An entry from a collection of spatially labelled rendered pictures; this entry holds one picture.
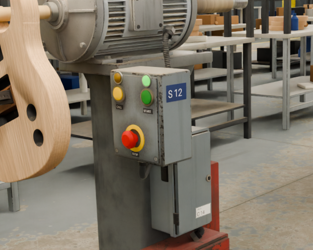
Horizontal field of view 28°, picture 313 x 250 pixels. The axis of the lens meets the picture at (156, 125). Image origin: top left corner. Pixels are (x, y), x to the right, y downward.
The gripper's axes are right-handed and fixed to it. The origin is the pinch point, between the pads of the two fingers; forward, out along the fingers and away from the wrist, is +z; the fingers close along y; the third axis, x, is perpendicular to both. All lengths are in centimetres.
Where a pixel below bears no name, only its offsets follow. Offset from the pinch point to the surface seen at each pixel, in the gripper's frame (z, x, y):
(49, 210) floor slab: 139, -29, -212
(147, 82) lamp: 16.6, -6.7, 29.7
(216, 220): 65, -44, -8
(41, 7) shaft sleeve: 13.1, 19.4, 6.5
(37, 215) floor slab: 129, -30, -211
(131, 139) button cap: 14.8, -16.9, 21.8
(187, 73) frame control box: 25.7, -6.7, 32.7
